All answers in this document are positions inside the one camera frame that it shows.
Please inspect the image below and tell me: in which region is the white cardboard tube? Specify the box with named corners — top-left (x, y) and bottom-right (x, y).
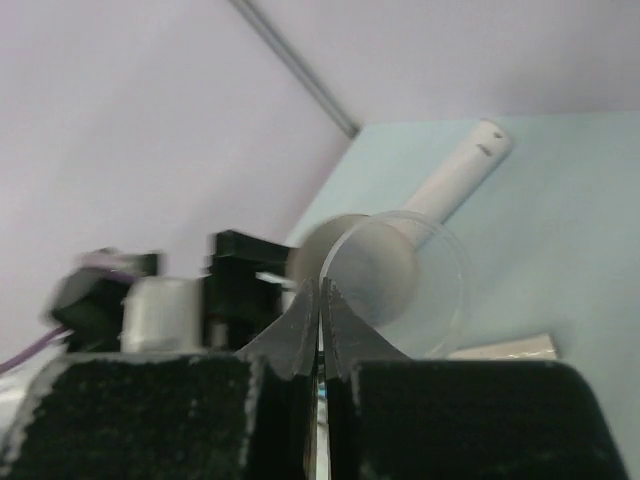
top-left (401, 119), bottom-right (513, 251)

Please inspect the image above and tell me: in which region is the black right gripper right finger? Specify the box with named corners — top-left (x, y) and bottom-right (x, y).
top-left (320, 281), bottom-right (628, 479)

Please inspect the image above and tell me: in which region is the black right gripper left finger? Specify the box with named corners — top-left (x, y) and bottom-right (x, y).
top-left (1, 280), bottom-right (319, 479)

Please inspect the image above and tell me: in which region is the white shuttlecock tube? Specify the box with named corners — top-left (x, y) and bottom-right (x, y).
top-left (285, 214), bottom-right (420, 327)

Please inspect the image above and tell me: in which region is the clear plastic tube lid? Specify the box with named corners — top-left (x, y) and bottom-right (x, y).
top-left (320, 211), bottom-right (473, 359)

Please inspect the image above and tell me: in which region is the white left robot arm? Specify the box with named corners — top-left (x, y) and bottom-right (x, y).
top-left (48, 230), bottom-right (290, 353)

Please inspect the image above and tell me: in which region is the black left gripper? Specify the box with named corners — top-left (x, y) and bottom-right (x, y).
top-left (202, 230), bottom-right (290, 351)

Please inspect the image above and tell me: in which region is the aluminium frame post left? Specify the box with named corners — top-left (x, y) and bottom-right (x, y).
top-left (230, 0), bottom-right (361, 139)

